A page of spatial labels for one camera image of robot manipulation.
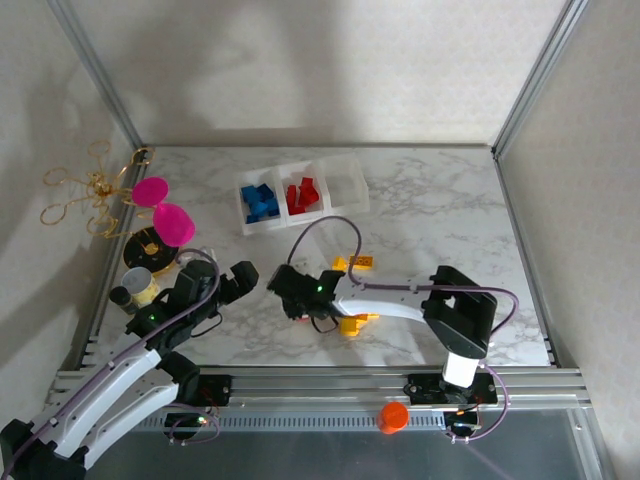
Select white plastic sorting bin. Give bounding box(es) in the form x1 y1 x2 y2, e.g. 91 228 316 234
235 167 289 236
277 160 331 229
319 153 371 220

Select cream cylindrical cup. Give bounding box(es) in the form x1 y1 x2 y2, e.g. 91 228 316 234
122 266 160 307

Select pink round disc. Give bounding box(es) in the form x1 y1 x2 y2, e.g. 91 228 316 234
131 177 170 207
151 202 196 248

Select small black cap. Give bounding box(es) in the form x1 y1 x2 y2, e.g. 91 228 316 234
109 285 136 315

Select orange cylinder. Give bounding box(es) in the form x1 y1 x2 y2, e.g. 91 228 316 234
378 400 410 435

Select small black controller board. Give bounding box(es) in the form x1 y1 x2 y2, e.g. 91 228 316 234
443 410 484 435
163 412 211 435

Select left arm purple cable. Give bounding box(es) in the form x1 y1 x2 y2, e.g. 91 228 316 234
0 247 222 480

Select gold wire stand black base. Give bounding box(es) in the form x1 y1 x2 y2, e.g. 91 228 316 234
39 139 184 279

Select aluminium front frame rails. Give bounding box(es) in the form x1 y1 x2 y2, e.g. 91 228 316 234
47 367 594 414

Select aluminium table side rail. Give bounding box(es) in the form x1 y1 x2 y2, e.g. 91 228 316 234
493 147 559 369
49 147 156 371

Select grey slotted cable duct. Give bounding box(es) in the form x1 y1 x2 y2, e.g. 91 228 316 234
134 409 449 434

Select aluminium table back rail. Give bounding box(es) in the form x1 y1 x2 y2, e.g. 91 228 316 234
144 142 496 150

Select aluminium frame post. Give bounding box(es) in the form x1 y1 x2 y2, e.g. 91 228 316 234
492 0 589 161
47 0 151 151

